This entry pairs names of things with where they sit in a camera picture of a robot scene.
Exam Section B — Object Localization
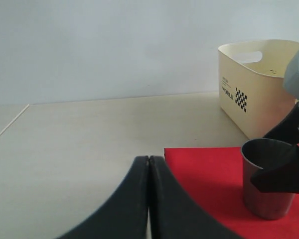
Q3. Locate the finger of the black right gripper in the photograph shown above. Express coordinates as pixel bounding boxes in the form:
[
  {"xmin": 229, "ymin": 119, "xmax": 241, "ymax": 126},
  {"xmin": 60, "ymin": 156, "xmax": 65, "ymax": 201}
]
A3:
[
  {"xmin": 264, "ymin": 102, "xmax": 299, "ymax": 144},
  {"xmin": 250, "ymin": 145, "xmax": 299, "ymax": 194}
]

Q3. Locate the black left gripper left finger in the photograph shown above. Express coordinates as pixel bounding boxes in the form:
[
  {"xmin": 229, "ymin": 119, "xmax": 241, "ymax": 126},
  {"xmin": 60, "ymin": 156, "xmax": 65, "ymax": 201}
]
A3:
[{"xmin": 60, "ymin": 156, "xmax": 150, "ymax": 239}]

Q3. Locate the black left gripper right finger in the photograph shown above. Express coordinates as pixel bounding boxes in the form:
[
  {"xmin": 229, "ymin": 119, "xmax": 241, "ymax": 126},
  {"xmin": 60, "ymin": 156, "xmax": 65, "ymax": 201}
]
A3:
[{"xmin": 148, "ymin": 156, "xmax": 241, "ymax": 239}]

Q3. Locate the stainless steel cup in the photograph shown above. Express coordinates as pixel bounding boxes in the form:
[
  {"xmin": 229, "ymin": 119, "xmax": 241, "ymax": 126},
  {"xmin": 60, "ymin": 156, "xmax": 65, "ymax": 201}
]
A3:
[{"xmin": 241, "ymin": 138, "xmax": 295, "ymax": 220}]

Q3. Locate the red table cloth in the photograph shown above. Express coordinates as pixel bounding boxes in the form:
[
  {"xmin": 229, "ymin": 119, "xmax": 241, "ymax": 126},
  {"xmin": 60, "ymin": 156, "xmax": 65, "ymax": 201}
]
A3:
[{"xmin": 164, "ymin": 147, "xmax": 299, "ymax": 239}]

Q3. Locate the cream plastic bin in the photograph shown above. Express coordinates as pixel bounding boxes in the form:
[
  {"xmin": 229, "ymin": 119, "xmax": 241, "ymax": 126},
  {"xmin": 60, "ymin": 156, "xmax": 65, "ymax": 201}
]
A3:
[{"xmin": 218, "ymin": 39, "xmax": 299, "ymax": 139}]

